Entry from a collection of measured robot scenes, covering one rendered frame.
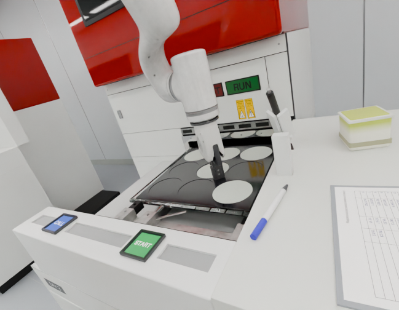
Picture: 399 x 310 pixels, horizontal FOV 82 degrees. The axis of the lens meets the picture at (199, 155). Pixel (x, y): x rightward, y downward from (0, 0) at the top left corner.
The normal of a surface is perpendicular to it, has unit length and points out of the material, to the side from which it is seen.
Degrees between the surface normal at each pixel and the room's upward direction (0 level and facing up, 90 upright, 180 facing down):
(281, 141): 90
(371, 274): 0
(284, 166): 90
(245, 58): 90
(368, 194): 0
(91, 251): 0
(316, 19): 90
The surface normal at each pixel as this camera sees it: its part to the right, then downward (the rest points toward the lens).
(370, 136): -0.23, 0.43
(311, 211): -0.25, -0.90
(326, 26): -0.47, 0.44
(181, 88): -0.72, 0.43
